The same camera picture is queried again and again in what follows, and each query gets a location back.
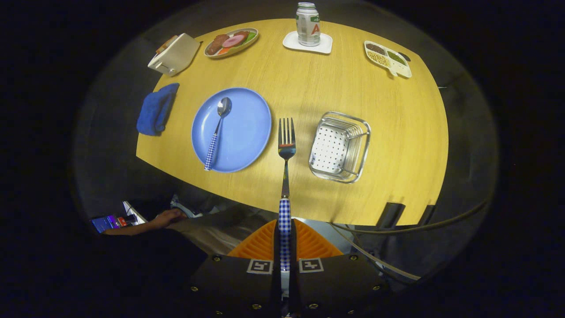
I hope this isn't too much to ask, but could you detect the small oval food plate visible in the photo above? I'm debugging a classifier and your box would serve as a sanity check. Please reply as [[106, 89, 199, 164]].
[[204, 28, 259, 59]]

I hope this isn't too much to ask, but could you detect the brown toast slice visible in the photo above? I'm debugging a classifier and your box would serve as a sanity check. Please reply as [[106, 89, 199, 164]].
[[155, 35, 178, 54]]

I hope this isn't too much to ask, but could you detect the black table leg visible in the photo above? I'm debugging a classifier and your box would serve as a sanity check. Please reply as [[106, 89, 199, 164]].
[[417, 204, 435, 226], [377, 202, 406, 228]]

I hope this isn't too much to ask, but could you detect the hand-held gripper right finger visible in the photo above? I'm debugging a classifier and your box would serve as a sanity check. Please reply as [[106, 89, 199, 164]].
[[289, 219, 391, 318]]

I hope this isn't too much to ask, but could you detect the white flat object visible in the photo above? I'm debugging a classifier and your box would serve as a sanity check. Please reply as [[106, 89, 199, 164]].
[[123, 201, 148, 225]]

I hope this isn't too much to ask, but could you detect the grey cable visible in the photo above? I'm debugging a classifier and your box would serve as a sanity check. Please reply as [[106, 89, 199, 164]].
[[331, 201, 488, 235], [331, 223, 421, 282]]

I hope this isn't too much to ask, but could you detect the white toaster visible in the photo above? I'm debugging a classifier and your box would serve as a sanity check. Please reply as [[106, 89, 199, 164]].
[[147, 33, 201, 77]]

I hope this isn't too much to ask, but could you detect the brown meat patty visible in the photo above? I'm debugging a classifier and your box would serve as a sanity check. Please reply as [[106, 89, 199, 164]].
[[207, 34, 229, 55]]

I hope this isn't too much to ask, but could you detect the spoon with blue checked handle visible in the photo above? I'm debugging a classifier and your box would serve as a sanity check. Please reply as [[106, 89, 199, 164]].
[[204, 97, 232, 171]]

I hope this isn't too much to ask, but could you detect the blue round plate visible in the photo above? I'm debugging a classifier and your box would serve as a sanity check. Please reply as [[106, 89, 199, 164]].
[[191, 87, 272, 173]]

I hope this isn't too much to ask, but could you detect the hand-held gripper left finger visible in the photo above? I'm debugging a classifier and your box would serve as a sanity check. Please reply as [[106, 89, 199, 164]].
[[188, 219, 283, 318]]

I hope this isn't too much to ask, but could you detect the white divided tray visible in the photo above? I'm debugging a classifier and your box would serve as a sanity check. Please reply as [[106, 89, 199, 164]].
[[364, 40, 412, 79]]

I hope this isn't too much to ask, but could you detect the fork with blue checked handle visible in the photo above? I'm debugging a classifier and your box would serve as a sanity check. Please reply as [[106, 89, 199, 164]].
[[277, 117, 297, 272]]

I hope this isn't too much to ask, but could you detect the white square coaster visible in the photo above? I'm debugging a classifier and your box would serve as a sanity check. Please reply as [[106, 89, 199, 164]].
[[282, 30, 333, 55]]

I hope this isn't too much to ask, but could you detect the blue folded towel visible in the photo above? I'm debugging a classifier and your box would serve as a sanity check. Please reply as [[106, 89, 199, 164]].
[[136, 83, 180, 136]]

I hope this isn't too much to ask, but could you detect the white drink bottle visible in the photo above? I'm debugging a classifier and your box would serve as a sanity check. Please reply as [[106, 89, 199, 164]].
[[295, 2, 321, 47]]

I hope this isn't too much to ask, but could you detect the pile of yellow soybeans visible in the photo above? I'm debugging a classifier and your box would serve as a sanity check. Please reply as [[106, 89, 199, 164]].
[[367, 52, 391, 68]]

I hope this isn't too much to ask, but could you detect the phone with lit screen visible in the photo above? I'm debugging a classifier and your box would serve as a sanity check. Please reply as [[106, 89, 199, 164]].
[[90, 214, 117, 234]]

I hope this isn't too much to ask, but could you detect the metal wire basket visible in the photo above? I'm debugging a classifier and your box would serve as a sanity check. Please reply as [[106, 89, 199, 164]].
[[308, 111, 372, 184]]

